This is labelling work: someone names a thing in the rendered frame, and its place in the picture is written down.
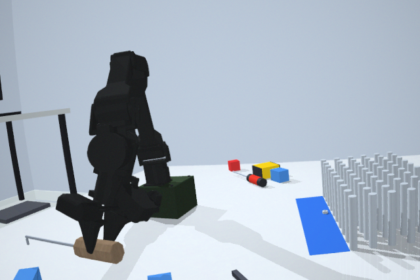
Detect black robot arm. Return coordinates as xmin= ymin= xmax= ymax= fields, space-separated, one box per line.
xmin=87 ymin=50 xmax=173 ymax=223

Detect red and black screwdriver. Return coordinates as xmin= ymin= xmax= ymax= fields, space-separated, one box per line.
xmin=233 ymin=170 xmax=268 ymax=187

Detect blue flat strip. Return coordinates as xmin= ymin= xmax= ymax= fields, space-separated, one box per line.
xmin=296 ymin=196 xmax=350 ymax=255

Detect blue rectangular block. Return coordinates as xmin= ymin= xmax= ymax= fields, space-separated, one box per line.
xmin=270 ymin=167 xmax=289 ymax=183
xmin=13 ymin=267 xmax=42 ymax=280
xmin=148 ymin=272 xmax=172 ymax=280

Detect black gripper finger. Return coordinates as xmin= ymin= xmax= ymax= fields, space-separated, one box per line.
xmin=79 ymin=219 xmax=108 ymax=254
xmin=103 ymin=210 xmax=131 ymax=241

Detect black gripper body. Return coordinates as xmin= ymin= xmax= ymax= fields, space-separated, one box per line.
xmin=55 ymin=168 xmax=136 ymax=222

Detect small red cube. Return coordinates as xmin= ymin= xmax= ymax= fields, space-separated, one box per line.
xmin=228 ymin=160 xmax=241 ymax=171

